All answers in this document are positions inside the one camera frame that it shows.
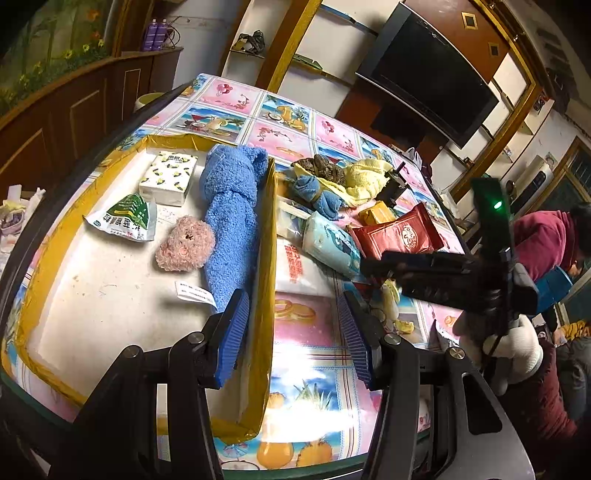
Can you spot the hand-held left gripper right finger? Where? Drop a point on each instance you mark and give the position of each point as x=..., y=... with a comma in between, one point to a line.
x=358, y=341

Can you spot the white air conditioner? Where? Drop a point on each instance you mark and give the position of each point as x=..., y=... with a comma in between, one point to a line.
x=531, y=180

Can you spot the green and white packet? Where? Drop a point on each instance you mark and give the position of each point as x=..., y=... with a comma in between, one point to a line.
x=124, y=217

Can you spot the large blue towel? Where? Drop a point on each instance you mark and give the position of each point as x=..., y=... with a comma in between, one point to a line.
x=231, y=217

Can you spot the white paper label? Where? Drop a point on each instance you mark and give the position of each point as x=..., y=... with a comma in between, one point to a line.
x=194, y=293

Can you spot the black motor part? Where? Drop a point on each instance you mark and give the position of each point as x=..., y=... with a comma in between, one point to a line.
x=392, y=187

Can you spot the purple bottle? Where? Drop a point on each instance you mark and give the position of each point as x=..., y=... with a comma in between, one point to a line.
x=163, y=33
x=153, y=34

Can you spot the pile of white bags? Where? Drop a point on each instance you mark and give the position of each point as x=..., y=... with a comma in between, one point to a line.
x=18, y=217

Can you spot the blue container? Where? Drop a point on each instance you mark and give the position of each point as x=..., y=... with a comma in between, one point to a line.
x=554, y=286

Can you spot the flower wall painting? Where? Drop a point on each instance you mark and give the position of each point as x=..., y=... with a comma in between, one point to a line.
x=51, y=46

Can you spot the person's right hand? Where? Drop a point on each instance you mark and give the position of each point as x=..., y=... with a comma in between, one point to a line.
x=519, y=346

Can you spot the green item on shelf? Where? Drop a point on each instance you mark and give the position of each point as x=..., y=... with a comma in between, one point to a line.
x=307, y=61

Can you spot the small rolled blue towel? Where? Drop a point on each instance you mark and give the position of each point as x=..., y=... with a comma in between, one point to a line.
x=314, y=194

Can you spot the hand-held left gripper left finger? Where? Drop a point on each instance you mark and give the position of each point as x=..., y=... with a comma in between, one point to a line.
x=233, y=332

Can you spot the yellow snack packet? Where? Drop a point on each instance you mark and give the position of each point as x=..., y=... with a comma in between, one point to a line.
x=376, y=213

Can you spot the white plastic bag red print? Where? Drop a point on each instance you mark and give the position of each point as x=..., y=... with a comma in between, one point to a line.
x=295, y=272

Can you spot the yellow-taped cardboard box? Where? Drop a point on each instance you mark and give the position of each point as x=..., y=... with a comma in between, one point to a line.
x=263, y=277

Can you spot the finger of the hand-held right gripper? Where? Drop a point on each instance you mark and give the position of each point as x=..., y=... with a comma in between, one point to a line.
x=429, y=290
x=406, y=263

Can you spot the person's right forearm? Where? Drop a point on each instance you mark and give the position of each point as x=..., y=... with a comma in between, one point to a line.
x=540, y=415

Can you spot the yellow towel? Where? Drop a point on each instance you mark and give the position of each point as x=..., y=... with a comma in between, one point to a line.
x=364, y=177

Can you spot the red snack packet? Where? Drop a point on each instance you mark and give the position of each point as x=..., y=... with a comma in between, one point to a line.
x=401, y=235

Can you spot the light blue tissue pack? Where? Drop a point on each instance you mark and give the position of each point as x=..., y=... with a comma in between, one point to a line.
x=328, y=240

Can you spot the black television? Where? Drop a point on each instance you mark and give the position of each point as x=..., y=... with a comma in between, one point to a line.
x=429, y=69

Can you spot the pink teddy bear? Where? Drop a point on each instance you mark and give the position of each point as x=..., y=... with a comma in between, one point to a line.
x=184, y=244

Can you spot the lemon print tissue pack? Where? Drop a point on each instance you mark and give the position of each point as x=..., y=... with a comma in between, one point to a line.
x=168, y=177

